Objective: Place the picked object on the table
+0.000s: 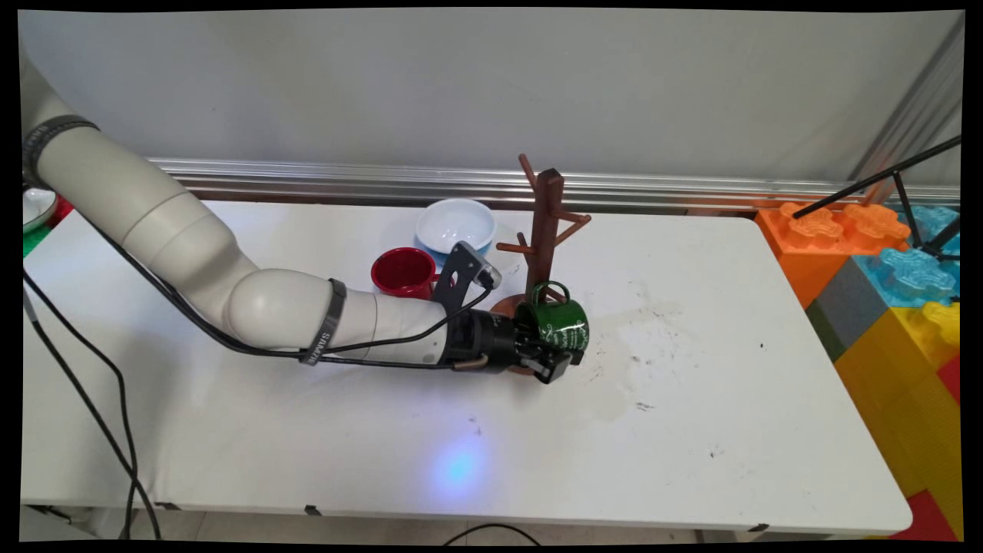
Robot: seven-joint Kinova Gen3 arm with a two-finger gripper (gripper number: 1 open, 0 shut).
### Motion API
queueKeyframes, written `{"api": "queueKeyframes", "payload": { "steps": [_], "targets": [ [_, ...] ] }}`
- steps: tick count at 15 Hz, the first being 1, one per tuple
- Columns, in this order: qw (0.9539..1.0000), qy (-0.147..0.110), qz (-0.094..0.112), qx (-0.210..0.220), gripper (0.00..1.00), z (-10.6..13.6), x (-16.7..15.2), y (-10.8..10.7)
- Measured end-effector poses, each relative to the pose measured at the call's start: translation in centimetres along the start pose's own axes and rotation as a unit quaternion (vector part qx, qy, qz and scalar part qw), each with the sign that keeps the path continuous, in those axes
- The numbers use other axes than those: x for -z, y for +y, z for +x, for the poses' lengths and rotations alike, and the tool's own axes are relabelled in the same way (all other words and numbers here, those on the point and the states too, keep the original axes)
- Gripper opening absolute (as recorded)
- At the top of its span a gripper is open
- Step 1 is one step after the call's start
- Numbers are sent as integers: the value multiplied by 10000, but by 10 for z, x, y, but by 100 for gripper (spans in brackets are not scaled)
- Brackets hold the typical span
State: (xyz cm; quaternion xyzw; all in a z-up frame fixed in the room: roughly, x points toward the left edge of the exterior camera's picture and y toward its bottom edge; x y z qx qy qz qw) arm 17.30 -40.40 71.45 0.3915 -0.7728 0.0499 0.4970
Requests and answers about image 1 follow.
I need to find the orange giant building block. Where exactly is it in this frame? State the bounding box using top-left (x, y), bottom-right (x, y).
top-left (755, 201), bottom-right (912, 310)

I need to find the black cable bundle under table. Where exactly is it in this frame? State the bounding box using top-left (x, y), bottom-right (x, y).
top-left (25, 503), bottom-right (75, 526)

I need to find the brown wooden mug tree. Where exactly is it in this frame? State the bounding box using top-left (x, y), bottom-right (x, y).
top-left (490, 153), bottom-right (593, 377)

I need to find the grey giant building block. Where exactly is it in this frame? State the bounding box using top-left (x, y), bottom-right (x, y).
top-left (805, 257), bottom-right (893, 363)

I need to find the black tripod stand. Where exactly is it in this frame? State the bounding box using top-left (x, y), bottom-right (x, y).
top-left (790, 135), bottom-right (963, 263)

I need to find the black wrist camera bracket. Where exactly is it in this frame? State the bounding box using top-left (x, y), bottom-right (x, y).
top-left (432, 240), bottom-right (505, 310)

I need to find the blue bowl white inside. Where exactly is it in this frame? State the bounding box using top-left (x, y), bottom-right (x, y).
top-left (415, 198), bottom-right (498, 267)

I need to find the green enamel mug white print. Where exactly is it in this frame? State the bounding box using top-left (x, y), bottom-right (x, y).
top-left (512, 280), bottom-right (591, 356)

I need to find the red enamel mug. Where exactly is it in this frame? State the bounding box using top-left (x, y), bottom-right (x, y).
top-left (371, 247), bottom-right (444, 301)

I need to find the aluminium frame post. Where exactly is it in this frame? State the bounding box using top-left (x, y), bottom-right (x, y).
top-left (847, 14), bottom-right (965, 187)

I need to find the light blue giant building block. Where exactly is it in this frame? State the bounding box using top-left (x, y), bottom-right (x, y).
top-left (893, 204), bottom-right (962, 256)
top-left (851, 247), bottom-right (962, 310)

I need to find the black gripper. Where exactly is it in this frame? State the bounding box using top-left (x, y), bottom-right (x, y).
top-left (445, 309), bottom-right (586, 386)

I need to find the black floor cable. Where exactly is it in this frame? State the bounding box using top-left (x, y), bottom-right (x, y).
top-left (441, 524), bottom-right (543, 547)

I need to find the red giant building block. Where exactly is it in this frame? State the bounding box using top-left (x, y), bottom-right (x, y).
top-left (889, 490), bottom-right (958, 543)

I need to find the black printed velcro strap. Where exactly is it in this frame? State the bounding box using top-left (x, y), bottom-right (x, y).
top-left (299, 277), bottom-right (348, 367)

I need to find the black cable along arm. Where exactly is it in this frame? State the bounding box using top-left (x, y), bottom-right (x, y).
top-left (73, 206), bottom-right (497, 372)

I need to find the black hanging cable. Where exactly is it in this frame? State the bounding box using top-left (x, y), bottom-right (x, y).
top-left (21, 267), bottom-right (164, 541)

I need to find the yellow giant building block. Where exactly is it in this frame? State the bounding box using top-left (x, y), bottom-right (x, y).
top-left (832, 301), bottom-right (965, 540)

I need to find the aluminium frame rail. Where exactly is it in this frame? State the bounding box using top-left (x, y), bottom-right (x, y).
top-left (146, 157), bottom-right (961, 214)

